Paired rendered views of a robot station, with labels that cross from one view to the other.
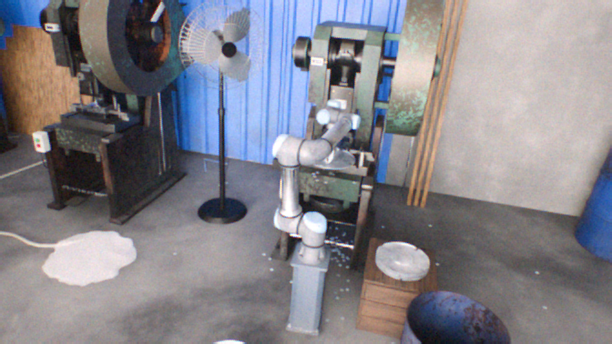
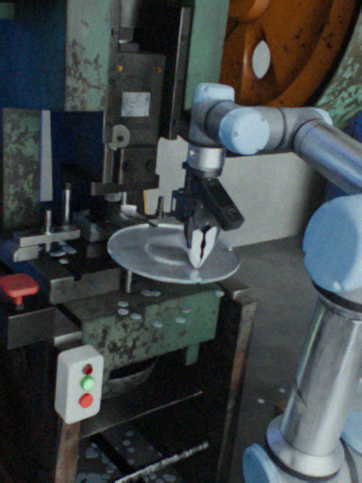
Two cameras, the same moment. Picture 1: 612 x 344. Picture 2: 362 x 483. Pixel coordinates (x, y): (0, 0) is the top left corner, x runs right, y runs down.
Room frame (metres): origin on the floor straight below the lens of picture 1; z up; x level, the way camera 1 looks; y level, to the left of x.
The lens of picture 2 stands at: (1.46, 0.81, 1.29)
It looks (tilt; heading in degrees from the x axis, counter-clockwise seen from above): 21 degrees down; 309
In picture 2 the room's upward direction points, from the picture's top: 7 degrees clockwise
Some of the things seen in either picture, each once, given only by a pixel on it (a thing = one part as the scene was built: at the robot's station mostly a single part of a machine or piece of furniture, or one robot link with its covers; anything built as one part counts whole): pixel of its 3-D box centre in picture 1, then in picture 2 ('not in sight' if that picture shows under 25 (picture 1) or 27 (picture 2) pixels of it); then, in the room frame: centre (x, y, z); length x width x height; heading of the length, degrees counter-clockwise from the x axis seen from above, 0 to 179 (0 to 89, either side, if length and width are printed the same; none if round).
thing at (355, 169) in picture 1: (335, 157); (105, 252); (2.53, -0.19, 0.68); 0.45 x 0.30 x 0.06; 79
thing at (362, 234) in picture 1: (372, 186); (152, 290); (2.62, -0.48, 0.45); 0.92 x 0.12 x 0.90; 169
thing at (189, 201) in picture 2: not in sight; (198, 193); (2.20, -0.12, 0.94); 0.09 x 0.08 x 0.12; 169
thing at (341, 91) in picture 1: (341, 106); (124, 112); (2.49, -0.18, 1.04); 0.17 x 0.15 x 0.30; 169
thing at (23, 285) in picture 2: not in sight; (17, 298); (2.37, 0.18, 0.72); 0.07 x 0.06 x 0.08; 169
